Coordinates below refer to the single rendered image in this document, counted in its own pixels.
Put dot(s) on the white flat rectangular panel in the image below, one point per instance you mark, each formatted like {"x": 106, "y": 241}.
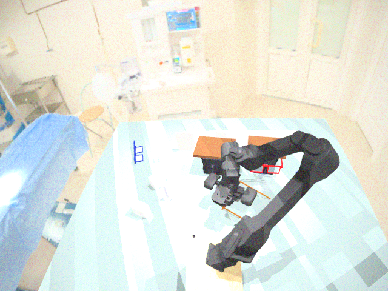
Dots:
{"x": 188, "y": 140}

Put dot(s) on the red glasses frame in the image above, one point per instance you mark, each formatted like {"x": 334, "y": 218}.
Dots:
{"x": 270, "y": 169}

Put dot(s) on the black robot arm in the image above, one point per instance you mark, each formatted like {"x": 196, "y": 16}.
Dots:
{"x": 319, "y": 160}

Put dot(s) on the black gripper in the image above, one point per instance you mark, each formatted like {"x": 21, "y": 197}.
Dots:
{"x": 246, "y": 197}

